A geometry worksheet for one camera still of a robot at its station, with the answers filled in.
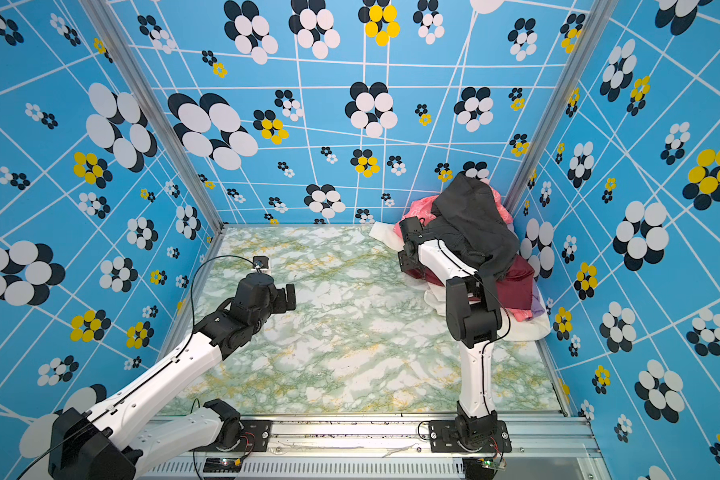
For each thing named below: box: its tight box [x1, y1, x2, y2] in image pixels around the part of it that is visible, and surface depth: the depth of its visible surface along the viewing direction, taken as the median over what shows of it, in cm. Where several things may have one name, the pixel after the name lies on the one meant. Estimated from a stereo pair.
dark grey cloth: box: [424, 172, 520, 275], surface depth 107 cm
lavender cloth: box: [531, 278, 546, 319], surface depth 95 cm
